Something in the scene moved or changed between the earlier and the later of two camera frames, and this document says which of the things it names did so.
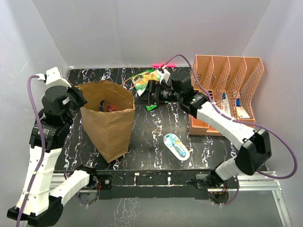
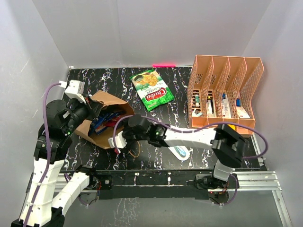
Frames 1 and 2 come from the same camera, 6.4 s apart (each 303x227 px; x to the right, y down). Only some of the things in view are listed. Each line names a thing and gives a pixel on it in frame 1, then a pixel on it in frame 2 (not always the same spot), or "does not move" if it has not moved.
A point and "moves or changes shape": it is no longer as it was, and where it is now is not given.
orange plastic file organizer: (228, 82) does not move
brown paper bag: (107, 117) moves or changes shape
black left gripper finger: (77, 98) -> (96, 107)
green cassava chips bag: (141, 82) does not move
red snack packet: (110, 109) -> (112, 123)
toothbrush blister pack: (176, 146) does not move
